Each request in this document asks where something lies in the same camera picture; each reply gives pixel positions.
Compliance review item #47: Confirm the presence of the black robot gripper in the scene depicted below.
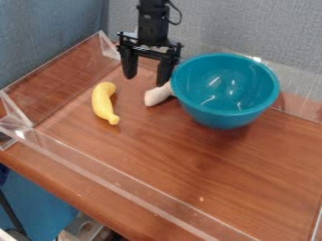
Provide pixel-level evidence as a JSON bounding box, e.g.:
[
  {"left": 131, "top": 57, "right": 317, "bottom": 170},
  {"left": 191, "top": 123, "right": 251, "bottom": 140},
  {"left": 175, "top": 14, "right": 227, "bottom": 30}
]
[{"left": 117, "top": 0, "right": 183, "bottom": 87}]

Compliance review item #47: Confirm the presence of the white mushroom with red cap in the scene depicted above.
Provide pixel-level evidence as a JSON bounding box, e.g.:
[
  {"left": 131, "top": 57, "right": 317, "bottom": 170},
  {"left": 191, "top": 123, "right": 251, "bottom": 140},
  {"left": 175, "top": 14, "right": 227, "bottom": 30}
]
[{"left": 143, "top": 82, "right": 174, "bottom": 107}]

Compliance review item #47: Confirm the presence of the blue plastic bowl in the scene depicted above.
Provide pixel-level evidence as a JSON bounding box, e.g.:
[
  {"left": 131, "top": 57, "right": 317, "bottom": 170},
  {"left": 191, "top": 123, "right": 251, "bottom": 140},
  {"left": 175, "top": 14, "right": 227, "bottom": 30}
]
[{"left": 171, "top": 53, "right": 280, "bottom": 129}]

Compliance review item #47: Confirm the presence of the yellow toy banana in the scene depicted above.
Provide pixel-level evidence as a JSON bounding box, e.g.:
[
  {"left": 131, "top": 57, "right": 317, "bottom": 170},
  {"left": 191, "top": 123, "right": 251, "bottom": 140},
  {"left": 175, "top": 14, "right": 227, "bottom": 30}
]
[{"left": 92, "top": 82, "right": 119, "bottom": 125}]

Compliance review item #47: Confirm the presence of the black stand leg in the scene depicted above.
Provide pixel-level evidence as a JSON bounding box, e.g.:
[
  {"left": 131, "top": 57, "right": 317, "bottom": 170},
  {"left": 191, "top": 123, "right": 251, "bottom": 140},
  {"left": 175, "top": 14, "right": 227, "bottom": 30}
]
[{"left": 0, "top": 189, "right": 27, "bottom": 235}]

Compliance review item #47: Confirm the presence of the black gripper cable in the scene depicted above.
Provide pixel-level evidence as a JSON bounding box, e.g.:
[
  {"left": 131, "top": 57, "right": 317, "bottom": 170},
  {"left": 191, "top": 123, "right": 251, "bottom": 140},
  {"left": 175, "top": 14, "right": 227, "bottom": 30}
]
[{"left": 163, "top": 0, "right": 183, "bottom": 26}]

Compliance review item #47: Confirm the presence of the clear acrylic barrier frame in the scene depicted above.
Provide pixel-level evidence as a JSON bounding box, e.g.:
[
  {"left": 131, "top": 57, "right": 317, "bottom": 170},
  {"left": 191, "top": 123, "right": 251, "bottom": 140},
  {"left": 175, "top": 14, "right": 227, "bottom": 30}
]
[{"left": 0, "top": 33, "right": 322, "bottom": 241}]

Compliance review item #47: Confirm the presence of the grey metal bracket under table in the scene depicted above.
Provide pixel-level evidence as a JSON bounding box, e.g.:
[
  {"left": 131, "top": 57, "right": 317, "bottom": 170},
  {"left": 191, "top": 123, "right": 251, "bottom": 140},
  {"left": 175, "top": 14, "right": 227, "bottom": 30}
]
[{"left": 57, "top": 213, "right": 112, "bottom": 241}]

